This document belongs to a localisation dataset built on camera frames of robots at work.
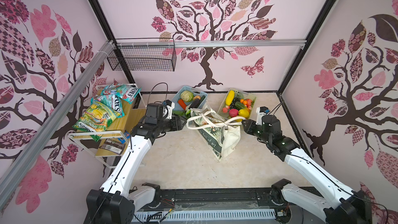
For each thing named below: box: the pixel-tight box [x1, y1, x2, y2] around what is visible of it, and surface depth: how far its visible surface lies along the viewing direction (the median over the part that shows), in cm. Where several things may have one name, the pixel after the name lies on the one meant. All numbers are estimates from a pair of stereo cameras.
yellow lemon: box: [238, 108, 250, 118], surface depth 100 cm
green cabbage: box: [180, 90, 195, 103], surface depth 112 cm
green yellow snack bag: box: [72, 101, 121, 143], surface depth 61 cm
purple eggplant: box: [188, 98, 201, 110], surface depth 106 cm
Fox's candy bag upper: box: [100, 82, 142, 104], surface depth 71 cm
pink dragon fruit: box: [228, 108, 239, 118], surface depth 102 cm
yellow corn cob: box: [225, 89, 235, 106], surface depth 109 cm
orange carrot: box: [177, 99, 187, 111], surface depth 113 cm
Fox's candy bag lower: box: [90, 93, 126, 119], surface depth 67 cm
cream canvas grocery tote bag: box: [186, 101, 246, 162], surface depth 81 cm
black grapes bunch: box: [230, 96, 241, 110], surface depth 109 cm
